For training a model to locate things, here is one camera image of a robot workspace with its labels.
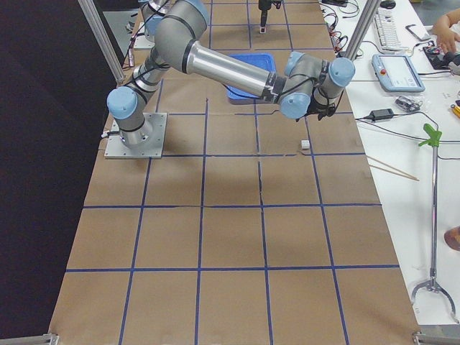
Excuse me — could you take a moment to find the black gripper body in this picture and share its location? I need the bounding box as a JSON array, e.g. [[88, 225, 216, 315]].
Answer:
[[305, 97, 337, 121], [258, 0, 281, 10]]

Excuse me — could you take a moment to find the white block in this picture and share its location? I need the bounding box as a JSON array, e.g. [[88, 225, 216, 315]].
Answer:
[[300, 139, 310, 150]]

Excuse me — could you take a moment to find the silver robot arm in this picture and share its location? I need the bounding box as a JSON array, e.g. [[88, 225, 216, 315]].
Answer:
[[129, 1, 282, 49], [107, 1, 355, 149]]

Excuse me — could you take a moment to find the blue plastic tray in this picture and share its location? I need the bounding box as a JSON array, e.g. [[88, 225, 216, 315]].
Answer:
[[226, 52, 277, 104]]

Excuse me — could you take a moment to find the person hand at desk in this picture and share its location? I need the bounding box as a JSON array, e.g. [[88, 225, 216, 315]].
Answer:
[[432, 9, 459, 53]]

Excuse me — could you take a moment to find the black power adapter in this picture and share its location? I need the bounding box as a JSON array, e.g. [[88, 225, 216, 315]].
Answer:
[[369, 109, 395, 121]]

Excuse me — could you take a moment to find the blue teach pendant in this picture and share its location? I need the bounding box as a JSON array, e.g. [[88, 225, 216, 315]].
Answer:
[[372, 54, 426, 93]]

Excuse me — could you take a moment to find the white keyboard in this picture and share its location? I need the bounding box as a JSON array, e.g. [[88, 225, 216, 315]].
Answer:
[[373, 7, 403, 52]]

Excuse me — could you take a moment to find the wooden chopstick pair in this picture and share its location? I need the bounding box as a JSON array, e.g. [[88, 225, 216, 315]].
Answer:
[[366, 155, 419, 181]]

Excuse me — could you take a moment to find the black smartphone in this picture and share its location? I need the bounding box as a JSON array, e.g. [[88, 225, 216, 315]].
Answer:
[[405, 24, 431, 41]]

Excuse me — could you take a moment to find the brown paper table cover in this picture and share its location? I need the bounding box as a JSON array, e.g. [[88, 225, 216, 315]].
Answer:
[[48, 0, 421, 345]]

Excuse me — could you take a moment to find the aluminium frame post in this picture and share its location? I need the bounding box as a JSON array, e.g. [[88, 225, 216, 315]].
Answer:
[[336, 0, 382, 82]]

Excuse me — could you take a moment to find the green handled reach grabber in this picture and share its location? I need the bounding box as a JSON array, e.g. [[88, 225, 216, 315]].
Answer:
[[410, 123, 459, 324]]

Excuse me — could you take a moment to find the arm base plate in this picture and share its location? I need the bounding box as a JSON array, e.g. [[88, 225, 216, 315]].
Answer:
[[134, 35, 155, 50], [104, 113, 167, 159]]

